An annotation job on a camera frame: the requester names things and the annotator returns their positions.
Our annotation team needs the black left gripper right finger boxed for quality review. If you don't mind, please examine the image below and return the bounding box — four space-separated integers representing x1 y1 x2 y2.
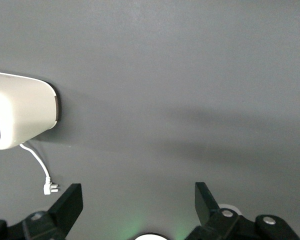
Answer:
184 182 300 240

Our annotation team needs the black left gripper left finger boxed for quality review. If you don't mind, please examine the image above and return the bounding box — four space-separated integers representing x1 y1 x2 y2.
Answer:
0 183 84 240

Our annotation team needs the cream white toaster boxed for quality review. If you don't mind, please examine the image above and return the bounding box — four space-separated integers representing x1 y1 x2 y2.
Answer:
0 70 63 151

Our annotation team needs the white toaster power cable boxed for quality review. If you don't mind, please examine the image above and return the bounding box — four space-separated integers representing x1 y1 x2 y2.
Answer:
19 143 62 196

